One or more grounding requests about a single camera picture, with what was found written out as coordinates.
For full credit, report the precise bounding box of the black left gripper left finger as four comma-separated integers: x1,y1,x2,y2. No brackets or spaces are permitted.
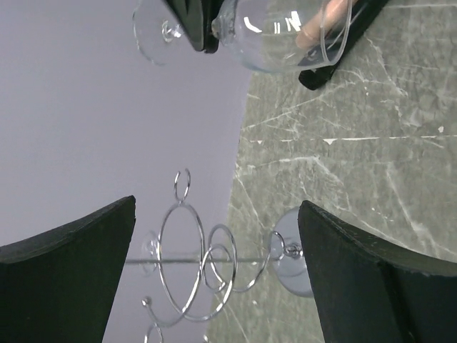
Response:
1,196,136,342

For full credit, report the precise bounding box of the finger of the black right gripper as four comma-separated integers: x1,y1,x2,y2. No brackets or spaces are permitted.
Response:
164,0,220,54
298,1,388,90

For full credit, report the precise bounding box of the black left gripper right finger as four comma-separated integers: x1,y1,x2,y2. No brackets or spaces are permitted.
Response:
298,201,456,342

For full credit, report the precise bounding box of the clear wine glass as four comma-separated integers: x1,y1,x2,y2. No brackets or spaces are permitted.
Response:
141,231,159,277
131,0,354,75

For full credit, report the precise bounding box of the chrome wine glass rack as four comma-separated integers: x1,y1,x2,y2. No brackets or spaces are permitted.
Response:
125,169,313,342

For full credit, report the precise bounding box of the pink microphone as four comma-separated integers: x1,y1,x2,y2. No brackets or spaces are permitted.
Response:
296,0,352,49

